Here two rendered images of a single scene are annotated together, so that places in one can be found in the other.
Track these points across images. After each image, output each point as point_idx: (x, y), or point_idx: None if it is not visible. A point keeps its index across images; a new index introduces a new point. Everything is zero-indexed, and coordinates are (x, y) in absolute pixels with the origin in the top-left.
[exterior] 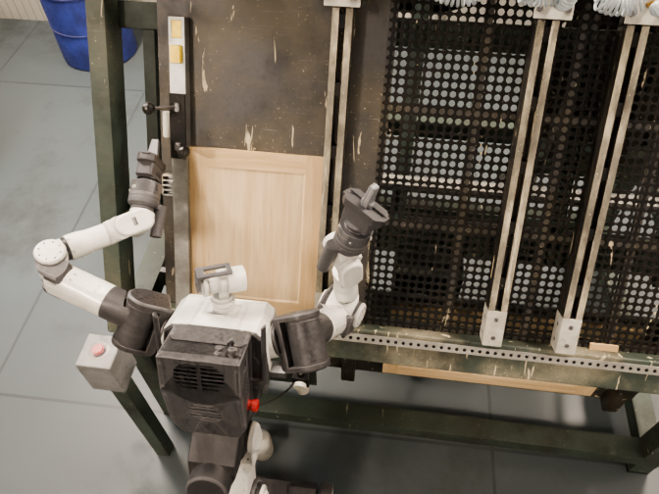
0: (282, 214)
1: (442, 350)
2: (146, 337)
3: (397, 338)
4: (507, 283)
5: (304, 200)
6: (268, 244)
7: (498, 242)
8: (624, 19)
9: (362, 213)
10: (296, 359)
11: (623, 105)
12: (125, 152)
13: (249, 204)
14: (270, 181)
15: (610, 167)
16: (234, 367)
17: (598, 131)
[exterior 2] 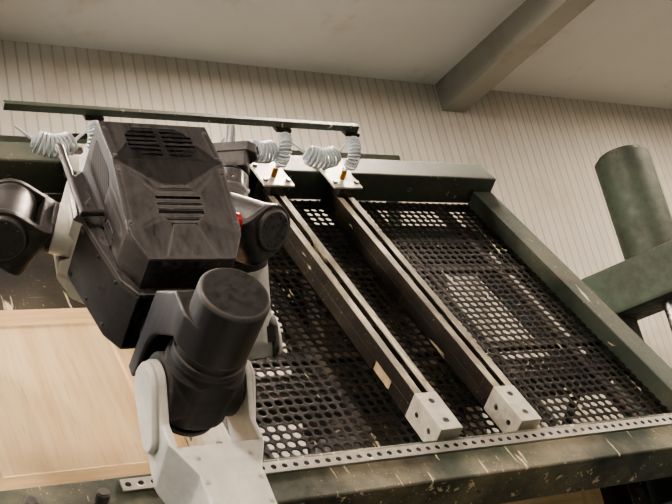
0: (90, 363)
1: (403, 454)
2: (32, 220)
3: (337, 454)
4: (409, 365)
5: (114, 345)
6: (83, 398)
7: (367, 339)
8: (331, 203)
9: (232, 143)
10: (250, 209)
11: (379, 237)
12: None
13: (36, 359)
14: (57, 334)
15: (409, 270)
16: (199, 128)
17: (377, 263)
